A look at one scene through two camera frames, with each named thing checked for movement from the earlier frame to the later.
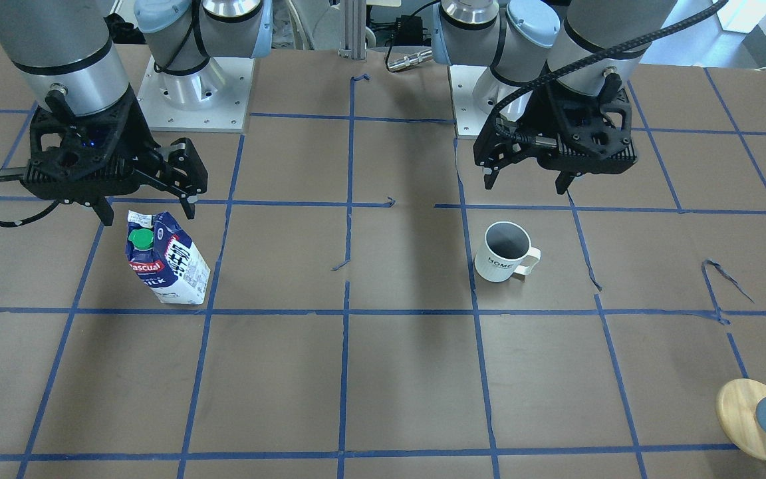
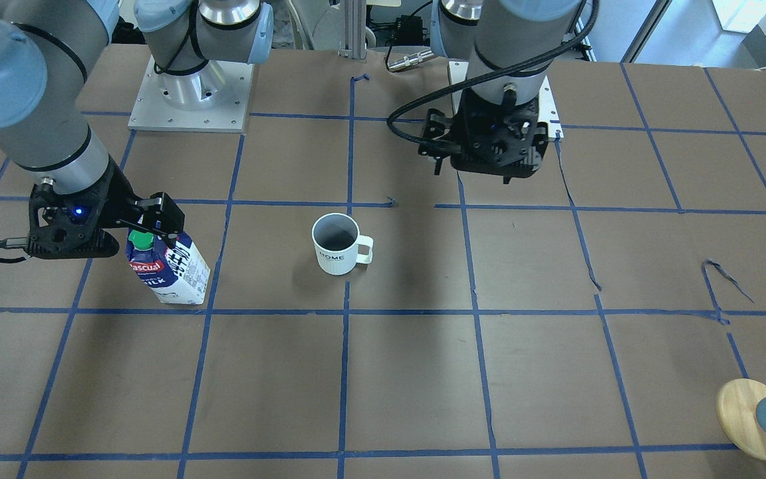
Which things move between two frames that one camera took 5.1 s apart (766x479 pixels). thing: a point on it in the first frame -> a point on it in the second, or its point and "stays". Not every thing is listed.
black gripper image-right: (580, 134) -> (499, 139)
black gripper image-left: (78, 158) -> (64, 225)
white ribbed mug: (506, 249) -> (338, 244)
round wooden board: (735, 407) stays
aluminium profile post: (353, 28) stays
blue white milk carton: (164, 258) stays
